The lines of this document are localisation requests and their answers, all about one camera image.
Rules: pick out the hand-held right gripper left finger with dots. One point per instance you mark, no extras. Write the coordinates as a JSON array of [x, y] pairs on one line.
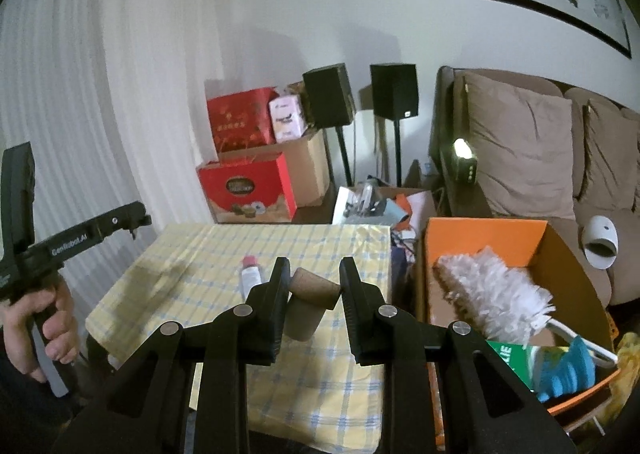
[[277, 314]]

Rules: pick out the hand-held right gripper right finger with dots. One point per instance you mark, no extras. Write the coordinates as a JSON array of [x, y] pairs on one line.
[[352, 314]]

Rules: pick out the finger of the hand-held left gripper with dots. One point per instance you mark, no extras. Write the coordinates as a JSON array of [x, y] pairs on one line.
[[125, 221]]

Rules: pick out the pale cardboard tube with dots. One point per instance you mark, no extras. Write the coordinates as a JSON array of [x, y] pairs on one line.
[[302, 321]]

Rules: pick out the brown cardboard tube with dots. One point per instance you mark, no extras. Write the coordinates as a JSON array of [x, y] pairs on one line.
[[315, 288]]

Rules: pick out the white feather duster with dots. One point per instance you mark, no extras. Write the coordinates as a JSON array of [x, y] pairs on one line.
[[490, 294]]

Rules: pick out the orange-lined cardboard box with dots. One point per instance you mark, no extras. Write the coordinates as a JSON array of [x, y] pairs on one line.
[[480, 239]]

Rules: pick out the green yellow toothpaste box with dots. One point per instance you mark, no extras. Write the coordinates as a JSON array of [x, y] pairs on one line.
[[505, 359]]

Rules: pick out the blue collapsible funnel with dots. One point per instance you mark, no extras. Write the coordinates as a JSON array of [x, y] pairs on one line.
[[565, 371]]

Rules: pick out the person's left hand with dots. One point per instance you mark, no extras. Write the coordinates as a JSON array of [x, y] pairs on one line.
[[55, 329]]

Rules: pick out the small pink-capped bottle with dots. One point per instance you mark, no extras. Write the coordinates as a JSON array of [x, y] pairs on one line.
[[251, 279]]

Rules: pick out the yellow checked tablecloth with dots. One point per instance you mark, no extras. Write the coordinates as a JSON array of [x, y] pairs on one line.
[[200, 254]]

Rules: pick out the white curtain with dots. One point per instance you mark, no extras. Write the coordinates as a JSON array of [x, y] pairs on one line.
[[90, 83]]

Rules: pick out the red gift box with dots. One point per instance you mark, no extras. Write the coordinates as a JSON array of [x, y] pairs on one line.
[[240, 121]]

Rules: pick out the black speaker stand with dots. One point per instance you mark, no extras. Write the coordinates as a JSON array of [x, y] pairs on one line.
[[344, 158], [398, 153]]

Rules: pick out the black lantern lamp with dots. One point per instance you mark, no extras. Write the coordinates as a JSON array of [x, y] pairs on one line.
[[462, 166]]

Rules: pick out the white tissue pack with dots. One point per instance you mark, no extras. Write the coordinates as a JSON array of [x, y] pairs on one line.
[[287, 118]]

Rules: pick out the black bookshelf speaker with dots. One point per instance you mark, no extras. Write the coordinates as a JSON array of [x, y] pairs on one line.
[[327, 96], [394, 91]]

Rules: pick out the brown sofa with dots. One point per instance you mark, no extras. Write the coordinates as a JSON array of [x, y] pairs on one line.
[[565, 239]]

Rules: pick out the brown sofa cushion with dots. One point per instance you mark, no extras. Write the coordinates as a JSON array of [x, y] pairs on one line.
[[610, 158], [520, 143]]

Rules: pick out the white dome nail lamp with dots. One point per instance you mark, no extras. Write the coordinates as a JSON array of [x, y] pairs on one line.
[[600, 234]]

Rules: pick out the yellow plastic bag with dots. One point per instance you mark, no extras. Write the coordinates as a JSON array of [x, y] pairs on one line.
[[627, 374]]

